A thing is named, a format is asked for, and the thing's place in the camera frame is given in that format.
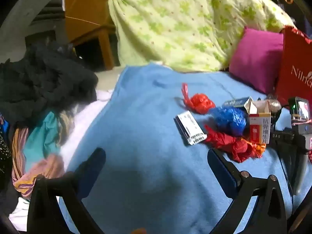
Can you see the teal cloth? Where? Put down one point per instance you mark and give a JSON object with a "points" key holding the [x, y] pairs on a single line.
{"points": [[41, 139]]}

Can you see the red net plastic bag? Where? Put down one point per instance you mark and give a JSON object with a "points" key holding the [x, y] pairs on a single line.
{"points": [[199, 102]]}

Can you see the blue plastic bag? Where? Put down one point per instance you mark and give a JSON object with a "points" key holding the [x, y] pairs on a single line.
{"points": [[229, 120]]}

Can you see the red paper bag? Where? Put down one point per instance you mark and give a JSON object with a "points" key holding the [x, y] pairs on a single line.
{"points": [[295, 61]]}

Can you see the blue white carton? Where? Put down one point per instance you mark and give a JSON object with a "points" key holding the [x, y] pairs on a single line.
{"points": [[236, 101]]}

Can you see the dark clothes pile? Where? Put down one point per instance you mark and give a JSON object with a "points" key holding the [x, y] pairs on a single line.
{"points": [[43, 82]]}

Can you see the pink pillow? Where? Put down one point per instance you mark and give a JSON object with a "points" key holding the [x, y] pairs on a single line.
{"points": [[256, 58]]}

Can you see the striped cloth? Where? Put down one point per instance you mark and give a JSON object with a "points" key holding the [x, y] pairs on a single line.
{"points": [[19, 156]]}

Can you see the green floral quilt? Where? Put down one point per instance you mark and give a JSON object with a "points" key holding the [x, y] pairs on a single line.
{"points": [[182, 24]]}

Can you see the orange white medicine box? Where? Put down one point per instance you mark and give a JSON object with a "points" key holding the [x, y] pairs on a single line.
{"points": [[259, 129]]}

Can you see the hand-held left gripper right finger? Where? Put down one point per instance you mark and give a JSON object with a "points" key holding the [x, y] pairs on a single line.
{"points": [[223, 173]]}

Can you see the white card box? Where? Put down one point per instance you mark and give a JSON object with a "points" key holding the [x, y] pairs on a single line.
{"points": [[190, 126]]}

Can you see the black dotted cloth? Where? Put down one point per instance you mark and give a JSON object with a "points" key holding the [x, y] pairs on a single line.
{"points": [[4, 146]]}

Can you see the yellow wooden cabinet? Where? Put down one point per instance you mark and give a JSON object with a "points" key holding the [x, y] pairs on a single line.
{"points": [[85, 12]]}

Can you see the blue blanket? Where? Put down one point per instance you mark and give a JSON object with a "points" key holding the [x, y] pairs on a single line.
{"points": [[146, 126]]}

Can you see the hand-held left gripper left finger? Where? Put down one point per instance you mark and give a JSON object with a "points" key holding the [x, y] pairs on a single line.
{"points": [[93, 168]]}

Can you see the silver foil ball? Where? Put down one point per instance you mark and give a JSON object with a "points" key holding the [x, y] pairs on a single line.
{"points": [[274, 104]]}

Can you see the orange wrapper bundle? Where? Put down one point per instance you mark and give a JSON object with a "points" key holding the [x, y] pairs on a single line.
{"points": [[258, 148]]}

